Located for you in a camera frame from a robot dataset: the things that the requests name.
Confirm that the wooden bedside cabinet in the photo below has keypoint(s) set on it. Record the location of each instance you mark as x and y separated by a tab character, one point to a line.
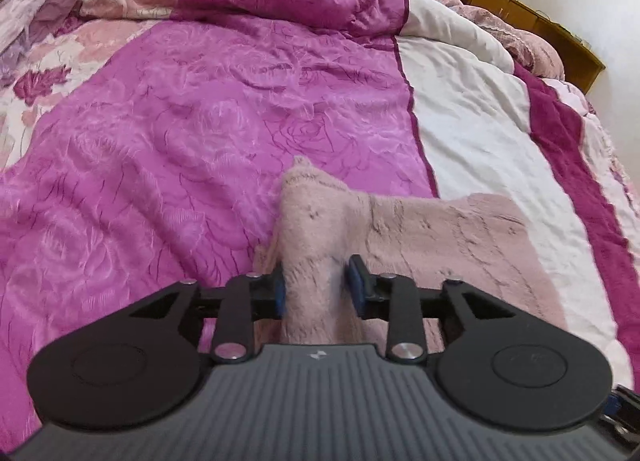
525	16

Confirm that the pink knit cardigan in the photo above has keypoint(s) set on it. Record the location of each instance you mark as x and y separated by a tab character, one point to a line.
425	241

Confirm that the magenta patchwork quilt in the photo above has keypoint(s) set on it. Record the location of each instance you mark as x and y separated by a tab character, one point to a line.
175	131

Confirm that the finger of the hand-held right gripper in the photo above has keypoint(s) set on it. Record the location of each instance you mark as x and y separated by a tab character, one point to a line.
627	411

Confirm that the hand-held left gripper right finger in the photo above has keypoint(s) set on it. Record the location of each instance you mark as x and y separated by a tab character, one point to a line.
356	286

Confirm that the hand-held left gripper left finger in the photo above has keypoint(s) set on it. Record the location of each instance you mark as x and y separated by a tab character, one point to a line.
279	293

